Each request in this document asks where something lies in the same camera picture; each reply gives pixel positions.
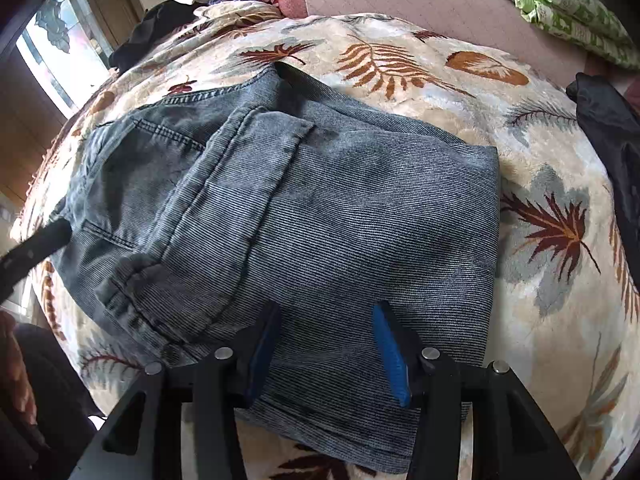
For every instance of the person's dark trouser leg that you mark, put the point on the person's dark trouser leg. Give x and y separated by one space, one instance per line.
50 390

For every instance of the green and white quilt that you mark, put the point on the green and white quilt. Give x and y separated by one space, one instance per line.
565 5

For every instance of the grey-blue denim pants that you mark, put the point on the grey-blue denim pants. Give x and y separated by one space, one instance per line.
325 210

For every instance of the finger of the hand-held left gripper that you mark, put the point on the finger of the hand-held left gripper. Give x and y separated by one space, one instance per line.
35 250

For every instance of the black cloth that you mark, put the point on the black cloth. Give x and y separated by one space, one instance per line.
155 25

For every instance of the black jacket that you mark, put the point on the black jacket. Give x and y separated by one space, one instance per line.
615 135

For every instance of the window with wooden frame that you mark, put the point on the window with wooden frame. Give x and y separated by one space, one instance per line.
60 45

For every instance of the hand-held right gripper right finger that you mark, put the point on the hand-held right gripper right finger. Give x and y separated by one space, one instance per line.
392 355

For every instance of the leaf-print fleece blanket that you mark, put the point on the leaf-print fleece blanket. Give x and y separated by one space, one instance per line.
550 335

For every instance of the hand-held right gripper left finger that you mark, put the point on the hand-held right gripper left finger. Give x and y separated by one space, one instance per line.
262 355

